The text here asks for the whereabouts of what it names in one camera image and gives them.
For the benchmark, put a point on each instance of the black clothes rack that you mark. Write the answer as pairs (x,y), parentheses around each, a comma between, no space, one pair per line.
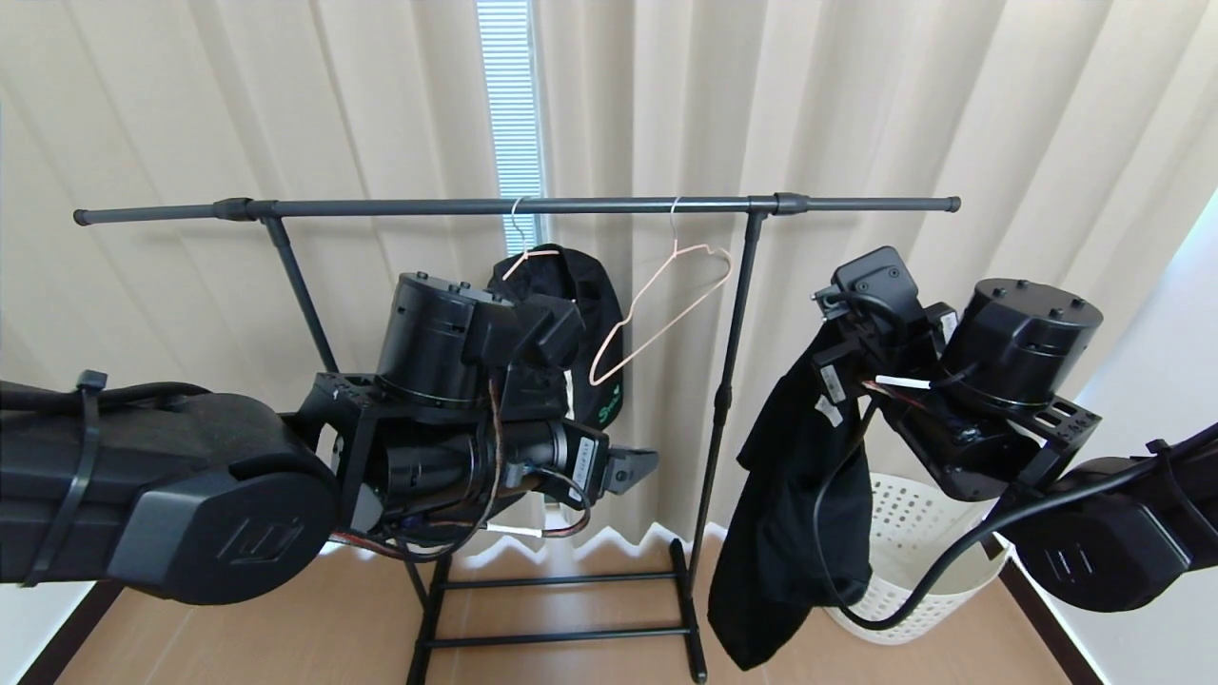
(381,207)

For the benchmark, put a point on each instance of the beige curtain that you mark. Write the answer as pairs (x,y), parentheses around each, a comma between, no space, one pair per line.
(238,114)
(904,114)

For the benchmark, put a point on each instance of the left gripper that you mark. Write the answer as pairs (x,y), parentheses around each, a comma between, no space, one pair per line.
(438,471)

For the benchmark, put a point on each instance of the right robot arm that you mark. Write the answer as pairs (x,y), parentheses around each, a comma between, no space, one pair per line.
(1028,342)

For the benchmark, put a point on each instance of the window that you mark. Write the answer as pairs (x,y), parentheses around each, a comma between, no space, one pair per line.
(512,95)

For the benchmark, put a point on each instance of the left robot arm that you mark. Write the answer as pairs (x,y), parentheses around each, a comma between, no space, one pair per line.
(143,495)

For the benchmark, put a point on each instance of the white laundry basket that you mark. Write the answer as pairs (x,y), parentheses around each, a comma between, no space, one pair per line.
(913,514)

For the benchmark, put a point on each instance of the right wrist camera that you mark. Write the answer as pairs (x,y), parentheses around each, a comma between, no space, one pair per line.
(875,281)

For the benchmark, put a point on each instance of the black garment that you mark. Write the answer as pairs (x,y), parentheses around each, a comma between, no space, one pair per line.
(771,514)

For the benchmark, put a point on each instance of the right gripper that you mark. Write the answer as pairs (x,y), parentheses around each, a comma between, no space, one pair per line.
(961,457)

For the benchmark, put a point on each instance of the pink clothes hanger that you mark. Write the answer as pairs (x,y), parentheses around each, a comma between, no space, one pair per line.
(677,250)
(530,254)

